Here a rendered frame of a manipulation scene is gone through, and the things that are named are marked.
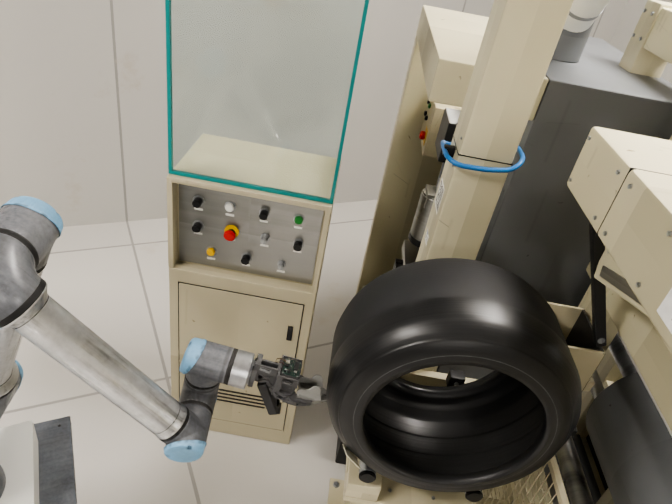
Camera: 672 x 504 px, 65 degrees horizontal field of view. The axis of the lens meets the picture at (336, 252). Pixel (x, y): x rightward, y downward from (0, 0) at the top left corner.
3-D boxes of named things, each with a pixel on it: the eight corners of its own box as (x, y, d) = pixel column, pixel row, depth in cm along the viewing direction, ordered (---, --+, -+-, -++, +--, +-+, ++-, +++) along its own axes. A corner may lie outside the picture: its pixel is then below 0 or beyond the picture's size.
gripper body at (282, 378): (301, 383, 126) (252, 369, 125) (292, 405, 130) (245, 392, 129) (305, 360, 132) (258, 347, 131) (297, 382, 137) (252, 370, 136)
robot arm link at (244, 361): (225, 392, 129) (235, 364, 137) (244, 397, 129) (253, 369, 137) (231, 368, 124) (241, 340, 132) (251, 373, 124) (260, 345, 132)
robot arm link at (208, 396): (173, 421, 134) (178, 391, 127) (184, 384, 143) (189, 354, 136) (210, 427, 136) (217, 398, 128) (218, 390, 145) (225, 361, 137)
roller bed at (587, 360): (503, 367, 177) (536, 299, 160) (546, 375, 177) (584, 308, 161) (515, 414, 160) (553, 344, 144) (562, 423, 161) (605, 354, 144)
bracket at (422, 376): (350, 378, 169) (356, 356, 163) (472, 400, 169) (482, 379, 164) (350, 386, 166) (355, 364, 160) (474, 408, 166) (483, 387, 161)
